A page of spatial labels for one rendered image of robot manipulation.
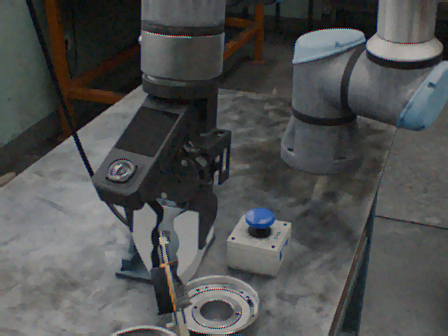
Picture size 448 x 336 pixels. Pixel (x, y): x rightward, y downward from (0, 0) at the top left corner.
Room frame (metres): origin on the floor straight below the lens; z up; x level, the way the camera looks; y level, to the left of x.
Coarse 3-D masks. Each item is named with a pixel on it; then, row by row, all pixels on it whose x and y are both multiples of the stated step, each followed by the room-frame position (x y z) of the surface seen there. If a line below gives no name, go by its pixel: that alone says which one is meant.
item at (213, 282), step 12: (216, 276) 0.61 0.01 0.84; (228, 276) 0.61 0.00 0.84; (192, 288) 0.60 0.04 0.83; (204, 288) 0.60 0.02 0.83; (216, 288) 0.60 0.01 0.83; (228, 288) 0.60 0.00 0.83; (240, 288) 0.60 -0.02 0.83; (252, 288) 0.59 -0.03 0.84; (204, 300) 0.58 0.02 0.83; (216, 300) 0.58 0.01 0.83; (228, 300) 0.58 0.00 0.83; (252, 300) 0.58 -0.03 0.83; (204, 312) 0.58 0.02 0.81; (216, 312) 0.58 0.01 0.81; (228, 312) 0.58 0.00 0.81; (240, 312) 0.56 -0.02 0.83; (252, 312) 0.56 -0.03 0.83; (204, 324) 0.54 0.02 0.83; (216, 324) 0.54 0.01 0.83; (228, 324) 0.54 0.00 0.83; (252, 324) 0.53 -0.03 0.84
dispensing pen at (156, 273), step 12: (168, 240) 0.52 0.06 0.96; (168, 252) 0.52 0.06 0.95; (168, 264) 0.51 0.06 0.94; (156, 276) 0.49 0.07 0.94; (156, 288) 0.48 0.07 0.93; (168, 288) 0.48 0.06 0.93; (156, 300) 0.48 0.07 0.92; (168, 300) 0.48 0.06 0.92; (168, 312) 0.47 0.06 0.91; (180, 312) 0.48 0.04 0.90; (180, 324) 0.47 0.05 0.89
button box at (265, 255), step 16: (240, 224) 0.72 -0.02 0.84; (288, 224) 0.72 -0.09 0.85; (240, 240) 0.68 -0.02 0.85; (256, 240) 0.68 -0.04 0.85; (272, 240) 0.68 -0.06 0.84; (288, 240) 0.71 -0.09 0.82; (240, 256) 0.68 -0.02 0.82; (256, 256) 0.67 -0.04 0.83; (272, 256) 0.66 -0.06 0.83; (256, 272) 0.67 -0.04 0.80; (272, 272) 0.66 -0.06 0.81
